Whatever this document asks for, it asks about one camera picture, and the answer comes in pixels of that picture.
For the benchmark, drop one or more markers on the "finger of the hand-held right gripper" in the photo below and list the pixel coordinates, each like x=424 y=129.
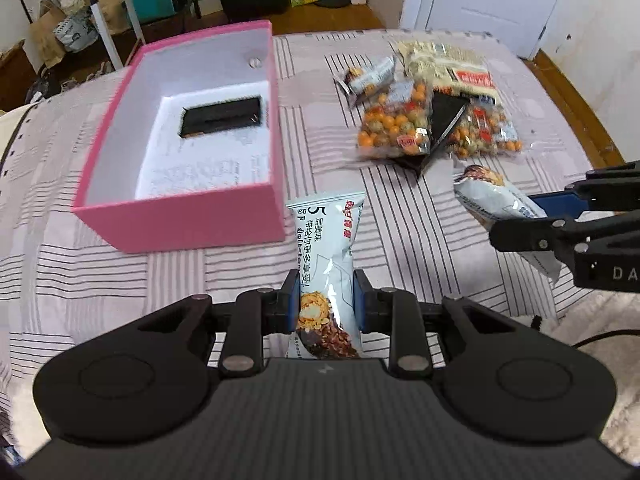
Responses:
x=555 y=205
x=530 y=237

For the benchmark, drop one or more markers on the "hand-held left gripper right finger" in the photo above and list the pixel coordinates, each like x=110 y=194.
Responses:
x=360 y=302

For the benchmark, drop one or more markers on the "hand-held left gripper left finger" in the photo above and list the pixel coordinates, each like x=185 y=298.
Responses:
x=295 y=302

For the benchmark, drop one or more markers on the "silver snack bar packet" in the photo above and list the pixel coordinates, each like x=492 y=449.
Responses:
x=495 y=200
x=370 y=77
x=325 y=240

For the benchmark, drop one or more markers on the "clear bag of coated peanuts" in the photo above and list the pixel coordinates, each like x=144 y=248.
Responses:
x=485 y=132
x=395 y=125

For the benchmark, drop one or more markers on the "pink cardboard box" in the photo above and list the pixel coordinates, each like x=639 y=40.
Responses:
x=200 y=225

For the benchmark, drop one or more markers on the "beige fluffy rug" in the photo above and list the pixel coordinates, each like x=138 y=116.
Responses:
x=615 y=310

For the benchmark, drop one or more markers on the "black snack bar packet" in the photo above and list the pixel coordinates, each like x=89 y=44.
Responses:
x=445 y=120

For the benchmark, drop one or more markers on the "white paper sheet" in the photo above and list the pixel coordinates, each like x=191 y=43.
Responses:
x=200 y=165

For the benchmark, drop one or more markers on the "beige snack package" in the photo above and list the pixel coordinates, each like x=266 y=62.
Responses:
x=445 y=65

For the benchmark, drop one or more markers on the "black card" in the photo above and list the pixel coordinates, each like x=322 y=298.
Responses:
x=220 y=115

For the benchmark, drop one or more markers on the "white door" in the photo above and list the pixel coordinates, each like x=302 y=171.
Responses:
x=490 y=0

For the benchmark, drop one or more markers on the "round dark floor item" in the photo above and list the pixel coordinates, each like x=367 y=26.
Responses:
x=332 y=1

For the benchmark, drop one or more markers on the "dark bag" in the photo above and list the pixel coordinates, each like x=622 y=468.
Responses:
x=45 y=85

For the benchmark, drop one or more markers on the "wooden rolling table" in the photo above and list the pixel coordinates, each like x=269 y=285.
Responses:
x=102 y=25

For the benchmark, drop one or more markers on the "grey printed bag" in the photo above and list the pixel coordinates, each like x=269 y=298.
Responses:
x=75 y=30

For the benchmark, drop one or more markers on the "wooden nightstand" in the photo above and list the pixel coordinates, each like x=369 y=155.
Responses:
x=15 y=75

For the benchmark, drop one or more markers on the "brown paper bag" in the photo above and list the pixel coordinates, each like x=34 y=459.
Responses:
x=45 y=35

